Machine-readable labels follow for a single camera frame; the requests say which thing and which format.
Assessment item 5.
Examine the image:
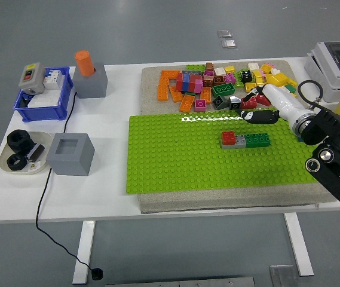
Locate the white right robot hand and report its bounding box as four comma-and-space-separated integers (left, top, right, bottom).
237, 84, 305, 125

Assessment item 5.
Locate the red square toy brick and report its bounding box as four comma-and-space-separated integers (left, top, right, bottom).
220, 131, 237, 146

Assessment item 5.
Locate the large yellow toy brick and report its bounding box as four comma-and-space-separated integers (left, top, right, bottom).
265, 73, 289, 87

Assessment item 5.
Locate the dark green long toy brick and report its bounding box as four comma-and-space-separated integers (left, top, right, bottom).
244, 133, 271, 149

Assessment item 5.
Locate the grey slope toy brick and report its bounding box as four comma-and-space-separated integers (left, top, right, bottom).
228, 96, 242, 111
212, 95, 227, 109

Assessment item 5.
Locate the light green toy brick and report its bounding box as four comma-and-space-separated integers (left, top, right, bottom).
234, 70, 245, 88

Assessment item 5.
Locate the grey long toy brick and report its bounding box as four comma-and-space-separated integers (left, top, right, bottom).
220, 134, 247, 151

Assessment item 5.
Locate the red tall toy brick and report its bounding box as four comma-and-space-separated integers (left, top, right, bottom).
188, 74, 200, 93
174, 73, 185, 92

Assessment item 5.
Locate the green studded baseplate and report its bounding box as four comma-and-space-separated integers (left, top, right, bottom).
125, 106, 321, 196

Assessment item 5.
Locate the orange long toy brick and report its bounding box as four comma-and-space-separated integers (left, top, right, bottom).
160, 70, 182, 81
157, 78, 170, 102

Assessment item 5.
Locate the grey-beige mat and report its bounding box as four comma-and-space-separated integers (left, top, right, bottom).
139, 59, 339, 215

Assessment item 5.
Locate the white table leg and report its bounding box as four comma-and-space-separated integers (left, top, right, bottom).
283, 212, 314, 277
72, 220, 96, 285

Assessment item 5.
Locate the grey metal plate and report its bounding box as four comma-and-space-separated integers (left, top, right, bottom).
269, 264, 299, 287

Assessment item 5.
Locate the grey block round hole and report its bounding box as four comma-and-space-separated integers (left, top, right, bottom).
72, 62, 109, 99

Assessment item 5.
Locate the orange cylinder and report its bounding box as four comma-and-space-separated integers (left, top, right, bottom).
74, 50, 96, 77

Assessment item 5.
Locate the grey metal bar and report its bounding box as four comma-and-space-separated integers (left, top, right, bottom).
105, 276, 256, 287

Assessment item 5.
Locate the grey block square hole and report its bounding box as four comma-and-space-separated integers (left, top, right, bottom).
45, 132, 96, 177

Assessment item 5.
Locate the white circuit breaker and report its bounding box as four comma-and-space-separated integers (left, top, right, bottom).
43, 69, 66, 90

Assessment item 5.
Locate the white flat box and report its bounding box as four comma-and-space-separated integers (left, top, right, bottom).
27, 89, 62, 108

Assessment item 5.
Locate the blue plastic bin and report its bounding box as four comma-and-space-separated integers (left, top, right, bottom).
13, 66, 74, 123

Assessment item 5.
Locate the beige tray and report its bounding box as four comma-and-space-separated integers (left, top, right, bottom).
0, 131, 53, 175

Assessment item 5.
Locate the brown roller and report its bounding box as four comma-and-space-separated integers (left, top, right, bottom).
26, 143, 45, 161

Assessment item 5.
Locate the white warning label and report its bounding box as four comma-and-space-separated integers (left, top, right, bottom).
26, 161, 42, 174

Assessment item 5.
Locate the large black nut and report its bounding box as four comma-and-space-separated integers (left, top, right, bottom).
7, 129, 33, 155

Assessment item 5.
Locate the small black nut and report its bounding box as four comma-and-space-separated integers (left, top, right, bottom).
7, 154, 28, 172

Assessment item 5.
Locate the white electrical enclosure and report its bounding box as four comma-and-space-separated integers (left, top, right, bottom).
304, 41, 340, 103

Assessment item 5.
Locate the grey switch box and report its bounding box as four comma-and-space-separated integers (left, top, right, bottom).
19, 62, 45, 96

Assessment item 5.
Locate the black cable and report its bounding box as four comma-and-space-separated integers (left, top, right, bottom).
35, 91, 96, 274

